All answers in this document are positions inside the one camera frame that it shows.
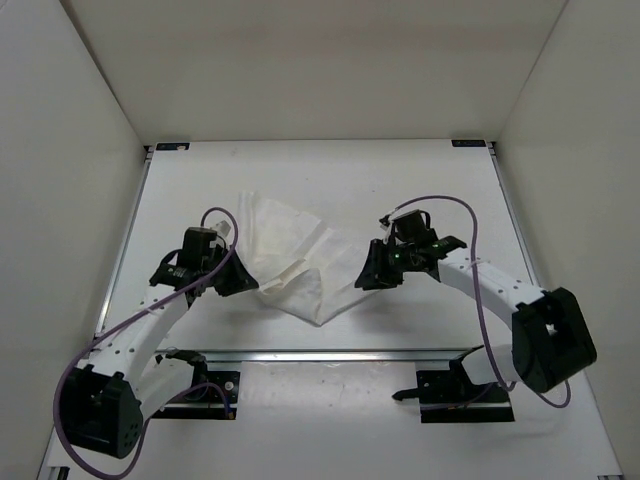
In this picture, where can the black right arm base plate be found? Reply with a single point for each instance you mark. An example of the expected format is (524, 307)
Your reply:
(446, 395)

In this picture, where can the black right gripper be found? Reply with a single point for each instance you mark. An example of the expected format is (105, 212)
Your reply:
(375, 275)

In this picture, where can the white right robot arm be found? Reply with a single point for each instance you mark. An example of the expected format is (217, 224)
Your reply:
(550, 341)

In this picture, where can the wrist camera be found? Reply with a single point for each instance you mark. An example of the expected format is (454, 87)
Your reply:
(410, 227)
(223, 229)

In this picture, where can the blue label sticker left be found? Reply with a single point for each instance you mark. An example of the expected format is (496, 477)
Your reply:
(172, 146)

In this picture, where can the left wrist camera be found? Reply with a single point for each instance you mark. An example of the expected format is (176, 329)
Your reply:
(223, 229)

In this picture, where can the blue label sticker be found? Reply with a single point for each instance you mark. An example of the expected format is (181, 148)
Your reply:
(172, 146)
(468, 143)

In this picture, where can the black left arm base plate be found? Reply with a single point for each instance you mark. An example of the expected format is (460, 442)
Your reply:
(218, 393)

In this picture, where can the blue label sticker right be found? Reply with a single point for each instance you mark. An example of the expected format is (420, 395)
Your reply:
(468, 143)

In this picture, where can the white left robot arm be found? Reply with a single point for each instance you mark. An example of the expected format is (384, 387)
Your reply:
(104, 405)

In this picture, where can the white pleated skirt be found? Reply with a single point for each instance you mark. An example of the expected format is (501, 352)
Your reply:
(303, 266)

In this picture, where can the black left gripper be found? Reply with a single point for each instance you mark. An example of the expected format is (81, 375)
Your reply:
(241, 280)

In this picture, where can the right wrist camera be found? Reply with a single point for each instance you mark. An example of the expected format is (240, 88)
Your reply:
(410, 227)

